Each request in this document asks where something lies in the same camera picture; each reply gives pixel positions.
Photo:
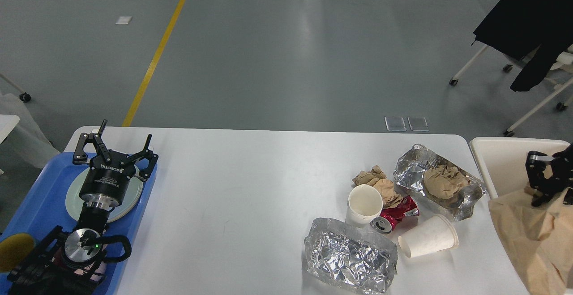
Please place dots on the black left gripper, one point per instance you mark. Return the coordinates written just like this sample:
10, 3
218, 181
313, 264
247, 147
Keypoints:
106, 184

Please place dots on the brown paper bag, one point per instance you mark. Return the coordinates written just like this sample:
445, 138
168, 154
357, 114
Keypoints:
537, 240

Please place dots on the crushed red soda can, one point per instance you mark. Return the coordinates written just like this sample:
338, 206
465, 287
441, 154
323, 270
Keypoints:
388, 219

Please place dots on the teal mug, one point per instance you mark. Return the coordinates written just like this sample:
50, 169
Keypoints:
14, 249

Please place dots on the white paper cup upright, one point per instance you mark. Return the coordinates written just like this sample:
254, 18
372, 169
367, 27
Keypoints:
363, 205

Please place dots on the pink mug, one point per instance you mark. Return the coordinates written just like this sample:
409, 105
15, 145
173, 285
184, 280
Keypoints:
97, 276

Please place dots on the white plastic bin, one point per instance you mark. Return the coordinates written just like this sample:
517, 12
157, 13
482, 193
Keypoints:
502, 164

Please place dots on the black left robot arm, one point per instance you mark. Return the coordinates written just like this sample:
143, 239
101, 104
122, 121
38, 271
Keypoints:
83, 213

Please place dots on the white furniture at left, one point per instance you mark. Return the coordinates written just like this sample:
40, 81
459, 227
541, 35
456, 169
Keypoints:
26, 139

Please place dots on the green plate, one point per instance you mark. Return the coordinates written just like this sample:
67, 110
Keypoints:
130, 192

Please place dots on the black jacket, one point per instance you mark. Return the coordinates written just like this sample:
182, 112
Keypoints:
519, 27

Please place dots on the foil tray front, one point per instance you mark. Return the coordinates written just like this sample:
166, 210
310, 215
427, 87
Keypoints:
355, 259

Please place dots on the crumpled paper in foil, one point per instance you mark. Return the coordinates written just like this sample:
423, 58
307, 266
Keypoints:
444, 182

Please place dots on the white paper cup lying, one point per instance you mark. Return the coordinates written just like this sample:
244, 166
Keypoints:
433, 235

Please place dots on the crumpled brown paper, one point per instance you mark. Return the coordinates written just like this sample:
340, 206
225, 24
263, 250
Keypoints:
376, 178

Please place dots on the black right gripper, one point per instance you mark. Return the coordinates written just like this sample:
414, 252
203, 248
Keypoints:
550, 175

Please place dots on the crumpled foil back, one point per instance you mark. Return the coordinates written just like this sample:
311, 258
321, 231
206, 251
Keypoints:
409, 173

